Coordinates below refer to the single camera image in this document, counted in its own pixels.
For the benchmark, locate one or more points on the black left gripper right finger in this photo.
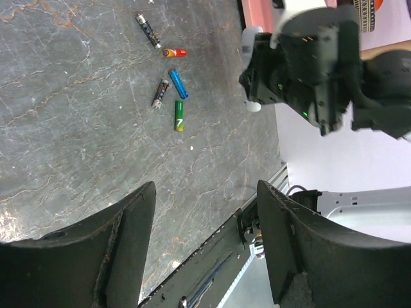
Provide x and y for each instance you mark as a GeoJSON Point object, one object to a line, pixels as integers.
{"type": "Point", "coordinates": [314, 262]}

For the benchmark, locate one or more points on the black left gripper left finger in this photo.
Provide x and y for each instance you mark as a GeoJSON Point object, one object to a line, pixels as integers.
{"type": "Point", "coordinates": [96, 262]}

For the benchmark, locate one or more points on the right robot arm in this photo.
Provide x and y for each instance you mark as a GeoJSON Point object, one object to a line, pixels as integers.
{"type": "Point", "coordinates": [312, 63]}

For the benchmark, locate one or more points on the black battery lower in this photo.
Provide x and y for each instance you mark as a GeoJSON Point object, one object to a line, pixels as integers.
{"type": "Point", "coordinates": [160, 92]}

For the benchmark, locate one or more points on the black battery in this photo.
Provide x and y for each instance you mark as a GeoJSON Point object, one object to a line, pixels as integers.
{"type": "Point", "coordinates": [148, 31]}
{"type": "Point", "coordinates": [160, 92]}

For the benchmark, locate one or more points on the green battery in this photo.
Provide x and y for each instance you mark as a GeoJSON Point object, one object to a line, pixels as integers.
{"type": "Point", "coordinates": [179, 116]}

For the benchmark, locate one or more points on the light blue battery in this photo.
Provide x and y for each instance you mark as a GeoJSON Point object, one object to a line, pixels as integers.
{"type": "Point", "coordinates": [178, 83]}

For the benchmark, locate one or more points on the red yellow battery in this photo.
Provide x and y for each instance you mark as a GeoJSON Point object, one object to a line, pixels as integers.
{"type": "Point", "coordinates": [169, 52]}

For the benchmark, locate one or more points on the black battery upper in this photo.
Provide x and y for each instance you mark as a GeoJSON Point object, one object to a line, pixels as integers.
{"type": "Point", "coordinates": [148, 31]}

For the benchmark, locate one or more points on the pink three-tier shelf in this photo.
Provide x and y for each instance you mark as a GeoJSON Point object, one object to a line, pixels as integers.
{"type": "Point", "coordinates": [391, 31]}

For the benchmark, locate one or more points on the bowl with fruit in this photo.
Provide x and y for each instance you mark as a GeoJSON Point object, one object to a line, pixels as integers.
{"type": "Point", "coordinates": [367, 13]}

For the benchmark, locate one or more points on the white slotted cable duct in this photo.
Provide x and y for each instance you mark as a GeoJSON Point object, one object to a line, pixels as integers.
{"type": "Point", "coordinates": [256, 252]}

